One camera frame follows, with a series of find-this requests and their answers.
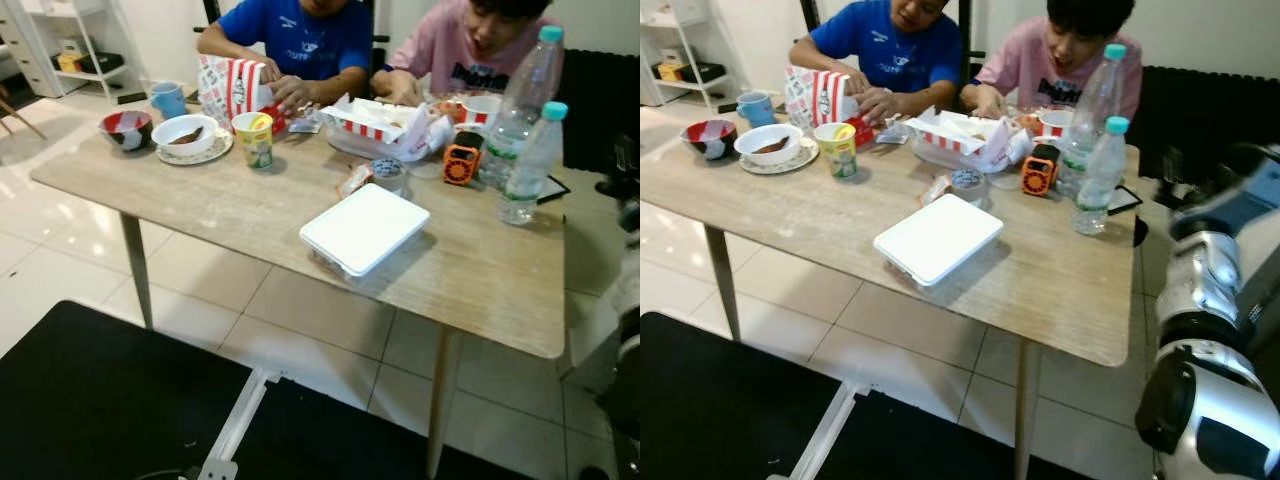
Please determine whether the white lidded food container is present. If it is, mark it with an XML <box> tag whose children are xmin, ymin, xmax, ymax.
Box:
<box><xmin>299</xmin><ymin>183</ymin><xmax>432</xmax><ymax>278</ymax></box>
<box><xmin>873</xmin><ymin>193</ymin><xmax>1005</xmax><ymax>288</ymax></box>

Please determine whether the red white patterned bowl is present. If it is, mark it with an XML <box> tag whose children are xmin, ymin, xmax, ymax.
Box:
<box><xmin>681</xmin><ymin>119</ymin><xmax>739</xmax><ymax>162</ymax></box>
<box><xmin>99</xmin><ymin>110</ymin><xmax>154</xmax><ymax>152</ymax></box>

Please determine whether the small clear water bottle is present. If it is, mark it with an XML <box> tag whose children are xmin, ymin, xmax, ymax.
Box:
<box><xmin>498</xmin><ymin>101</ymin><xmax>569</xmax><ymax>227</ymax></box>
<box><xmin>1073</xmin><ymin>116</ymin><xmax>1131</xmax><ymax>237</ymax></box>

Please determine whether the white bowl with food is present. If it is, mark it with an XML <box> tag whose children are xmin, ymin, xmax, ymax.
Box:
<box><xmin>152</xmin><ymin>114</ymin><xmax>219</xmax><ymax>158</ymax></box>
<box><xmin>733</xmin><ymin>123</ymin><xmax>803</xmax><ymax>166</ymax></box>

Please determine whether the black acoustic foam panel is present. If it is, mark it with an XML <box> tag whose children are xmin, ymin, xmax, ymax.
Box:
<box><xmin>1128</xmin><ymin>65</ymin><xmax>1280</xmax><ymax>186</ymax></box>
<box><xmin>553</xmin><ymin>48</ymin><xmax>641</xmax><ymax>173</ymax></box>

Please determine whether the white shelf unit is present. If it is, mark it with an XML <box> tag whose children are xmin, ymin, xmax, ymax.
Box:
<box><xmin>640</xmin><ymin>0</ymin><xmax>746</xmax><ymax>108</ymax></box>
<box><xmin>0</xmin><ymin>0</ymin><xmax>147</xmax><ymax>103</ymax></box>

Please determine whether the blue mug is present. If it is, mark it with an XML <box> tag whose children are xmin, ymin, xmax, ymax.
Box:
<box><xmin>736</xmin><ymin>91</ymin><xmax>776</xmax><ymax>129</ymax></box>
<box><xmin>149</xmin><ymin>81</ymin><xmax>188</xmax><ymax>121</ymax></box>

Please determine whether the tall clear water bottle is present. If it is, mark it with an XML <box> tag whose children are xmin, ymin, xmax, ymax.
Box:
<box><xmin>478</xmin><ymin>25</ymin><xmax>567</xmax><ymax>191</ymax></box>
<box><xmin>1062</xmin><ymin>43</ymin><xmax>1129</xmax><ymax>186</ymax></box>

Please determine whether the white patterned saucer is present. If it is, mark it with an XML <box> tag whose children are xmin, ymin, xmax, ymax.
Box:
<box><xmin>740</xmin><ymin>140</ymin><xmax>819</xmax><ymax>176</ymax></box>
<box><xmin>155</xmin><ymin>128</ymin><xmax>235</xmax><ymax>167</ymax></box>

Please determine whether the black floor mat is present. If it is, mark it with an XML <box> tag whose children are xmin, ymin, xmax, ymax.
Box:
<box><xmin>640</xmin><ymin>311</ymin><xmax>1096</xmax><ymax>480</ymax></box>
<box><xmin>0</xmin><ymin>300</ymin><xmax>536</xmax><ymax>480</ymax></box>

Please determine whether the light wooden dining table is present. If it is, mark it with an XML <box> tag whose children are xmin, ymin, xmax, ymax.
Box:
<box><xmin>30</xmin><ymin>90</ymin><xmax>569</xmax><ymax>479</ymax></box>
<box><xmin>640</xmin><ymin>100</ymin><xmax>1142</xmax><ymax>480</ymax></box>

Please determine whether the orange black small gadget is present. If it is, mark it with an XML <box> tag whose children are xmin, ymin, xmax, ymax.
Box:
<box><xmin>1021</xmin><ymin>143</ymin><xmax>1063</xmax><ymax>198</ymax></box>
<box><xmin>443</xmin><ymin>131</ymin><xmax>487</xmax><ymax>187</ymax></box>

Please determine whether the yellow green noodle cup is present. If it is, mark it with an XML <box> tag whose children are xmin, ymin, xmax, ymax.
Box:
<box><xmin>231</xmin><ymin>111</ymin><xmax>275</xmax><ymax>170</ymax></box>
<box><xmin>813</xmin><ymin>122</ymin><xmax>858</xmax><ymax>180</ymax></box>

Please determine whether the small round glass jar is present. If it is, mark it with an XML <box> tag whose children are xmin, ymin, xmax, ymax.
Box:
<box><xmin>370</xmin><ymin>158</ymin><xmax>409</xmax><ymax>195</ymax></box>
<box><xmin>948</xmin><ymin>168</ymin><xmax>987</xmax><ymax>206</ymax></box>

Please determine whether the white floor bar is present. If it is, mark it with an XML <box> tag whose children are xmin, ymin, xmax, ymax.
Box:
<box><xmin>198</xmin><ymin>368</ymin><xmax>283</xmax><ymax>480</ymax></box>
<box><xmin>790</xmin><ymin>380</ymin><xmax>871</xmax><ymax>480</ymax></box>

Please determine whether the person in pink shirt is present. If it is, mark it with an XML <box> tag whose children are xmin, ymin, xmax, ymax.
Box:
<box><xmin>372</xmin><ymin>0</ymin><xmax>563</xmax><ymax>106</ymax></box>
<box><xmin>960</xmin><ymin>0</ymin><xmax>1143</xmax><ymax>119</ymax></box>

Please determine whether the open striped food box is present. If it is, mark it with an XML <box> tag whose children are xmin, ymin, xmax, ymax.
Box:
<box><xmin>905</xmin><ymin>105</ymin><xmax>1036</xmax><ymax>173</ymax></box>
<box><xmin>318</xmin><ymin>95</ymin><xmax>453</xmax><ymax>163</ymax></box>

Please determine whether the person in blue shirt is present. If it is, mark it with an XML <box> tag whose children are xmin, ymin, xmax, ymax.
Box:
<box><xmin>196</xmin><ymin>0</ymin><xmax>376</xmax><ymax>116</ymax></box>
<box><xmin>788</xmin><ymin>0</ymin><xmax>963</xmax><ymax>126</ymax></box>

